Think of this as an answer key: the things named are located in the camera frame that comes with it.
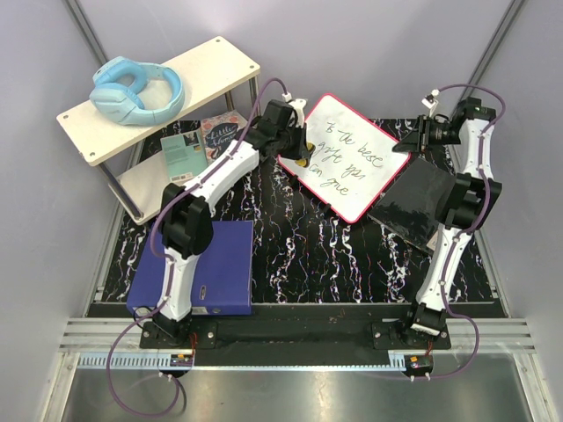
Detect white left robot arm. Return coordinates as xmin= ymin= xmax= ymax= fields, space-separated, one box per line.
xmin=150 ymin=94 xmax=315 ymax=348

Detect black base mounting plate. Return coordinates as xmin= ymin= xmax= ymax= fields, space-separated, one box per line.
xmin=140 ymin=303 xmax=451 ymax=363

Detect slotted cable duct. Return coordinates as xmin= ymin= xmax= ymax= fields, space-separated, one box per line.
xmin=78 ymin=350 xmax=434 ymax=373

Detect purple cable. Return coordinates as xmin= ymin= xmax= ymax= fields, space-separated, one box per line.
xmin=404 ymin=83 xmax=507 ymax=382
xmin=105 ymin=77 xmax=294 ymax=418

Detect teal paperback book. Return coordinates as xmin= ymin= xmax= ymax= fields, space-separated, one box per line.
xmin=160 ymin=129 xmax=208 ymax=184

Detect Little Women book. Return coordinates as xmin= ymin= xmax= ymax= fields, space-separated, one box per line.
xmin=201 ymin=111 xmax=247 ymax=164

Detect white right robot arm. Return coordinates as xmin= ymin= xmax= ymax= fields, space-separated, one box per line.
xmin=393 ymin=97 xmax=502 ymax=349

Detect blue ring binder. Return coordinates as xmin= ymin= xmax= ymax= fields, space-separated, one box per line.
xmin=127 ymin=221 xmax=253 ymax=316

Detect yellow whiteboard eraser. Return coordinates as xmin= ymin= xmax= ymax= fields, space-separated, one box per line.
xmin=294 ymin=142 xmax=316 ymax=168

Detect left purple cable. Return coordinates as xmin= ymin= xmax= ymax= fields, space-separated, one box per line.
xmin=105 ymin=77 xmax=294 ymax=418

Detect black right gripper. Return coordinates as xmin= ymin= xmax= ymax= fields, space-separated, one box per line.
xmin=391 ymin=114 xmax=459 ymax=154

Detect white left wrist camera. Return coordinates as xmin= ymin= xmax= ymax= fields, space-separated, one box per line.
xmin=282 ymin=92 xmax=307 ymax=128

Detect black notebook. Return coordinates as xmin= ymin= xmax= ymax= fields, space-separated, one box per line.
xmin=368 ymin=158 xmax=454 ymax=254

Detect white two-tier shelf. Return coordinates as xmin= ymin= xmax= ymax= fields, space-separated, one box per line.
xmin=56 ymin=36 xmax=260 ymax=225

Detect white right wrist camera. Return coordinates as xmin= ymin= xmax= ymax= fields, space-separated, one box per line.
xmin=421 ymin=89 xmax=440 ymax=111

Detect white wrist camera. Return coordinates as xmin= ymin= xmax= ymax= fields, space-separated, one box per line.
xmin=421 ymin=89 xmax=440 ymax=111
xmin=282 ymin=92 xmax=307 ymax=128

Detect pink framed whiteboard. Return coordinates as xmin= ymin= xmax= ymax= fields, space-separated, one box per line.
xmin=278 ymin=93 xmax=411 ymax=223

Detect light blue headphones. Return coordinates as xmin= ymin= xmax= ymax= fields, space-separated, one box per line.
xmin=89 ymin=56 xmax=186 ymax=127

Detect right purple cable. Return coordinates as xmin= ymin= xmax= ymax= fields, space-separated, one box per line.
xmin=404 ymin=83 xmax=507 ymax=382

